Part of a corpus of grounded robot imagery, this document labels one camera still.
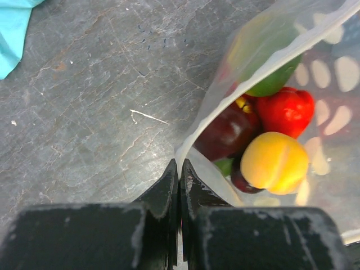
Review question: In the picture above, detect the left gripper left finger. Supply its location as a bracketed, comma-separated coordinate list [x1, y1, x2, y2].
[129, 159, 179, 269]

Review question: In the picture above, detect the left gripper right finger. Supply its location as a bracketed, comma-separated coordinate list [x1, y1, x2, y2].
[180, 159, 231, 269]

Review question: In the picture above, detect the dark purple avocado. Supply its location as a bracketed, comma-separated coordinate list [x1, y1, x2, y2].
[194, 94, 263, 161]

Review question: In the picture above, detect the clear dotted zip bag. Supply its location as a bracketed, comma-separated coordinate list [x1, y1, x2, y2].
[175, 1, 359, 244]

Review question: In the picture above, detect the red strawberry pear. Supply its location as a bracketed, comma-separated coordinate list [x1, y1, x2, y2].
[256, 87, 314, 139]

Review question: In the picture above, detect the yellow orange fruit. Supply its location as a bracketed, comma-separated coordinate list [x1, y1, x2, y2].
[226, 14, 302, 97]

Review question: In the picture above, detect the small dark plum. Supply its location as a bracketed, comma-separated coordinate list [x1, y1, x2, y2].
[230, 157, 264, 194]

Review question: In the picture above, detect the teal crumpled cloth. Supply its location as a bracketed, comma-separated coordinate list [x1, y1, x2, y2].
[0, 0, 43, 80]

